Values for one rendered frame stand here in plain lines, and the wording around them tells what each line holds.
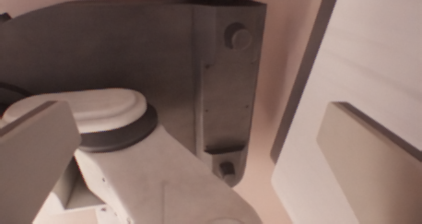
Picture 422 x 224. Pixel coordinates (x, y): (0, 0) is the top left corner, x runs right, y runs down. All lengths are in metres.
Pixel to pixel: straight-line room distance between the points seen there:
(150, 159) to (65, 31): 0.28
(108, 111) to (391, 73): 0.49
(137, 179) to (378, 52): 0.48
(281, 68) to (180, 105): 0.39
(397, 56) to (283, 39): 0.33
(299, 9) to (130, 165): 0.62
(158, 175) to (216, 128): 0.28
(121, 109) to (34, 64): 0.22
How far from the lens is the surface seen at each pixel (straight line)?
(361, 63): 0.56
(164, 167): 0.31
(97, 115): 0.35
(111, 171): 0.32
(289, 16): 0.72
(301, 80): 0.78
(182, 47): 0.46
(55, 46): 0.49
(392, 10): 0.54
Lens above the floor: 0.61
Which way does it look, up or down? 57 degrees down
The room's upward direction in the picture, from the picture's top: 157 degrees clockwise
